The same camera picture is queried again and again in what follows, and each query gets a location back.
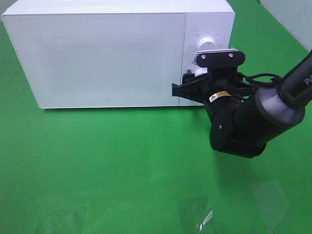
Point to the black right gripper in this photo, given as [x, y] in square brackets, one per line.
[214, 89]

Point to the white microwave knob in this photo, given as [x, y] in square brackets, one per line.
[201, 71]
[206, 43]

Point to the white microwave door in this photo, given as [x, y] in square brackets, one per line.
[99, 60]

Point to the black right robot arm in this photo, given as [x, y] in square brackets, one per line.
[245, 113]

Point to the white microwave oven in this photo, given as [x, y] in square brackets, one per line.
[203, 18]

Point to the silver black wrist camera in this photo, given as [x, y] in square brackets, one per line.
[219, 58]

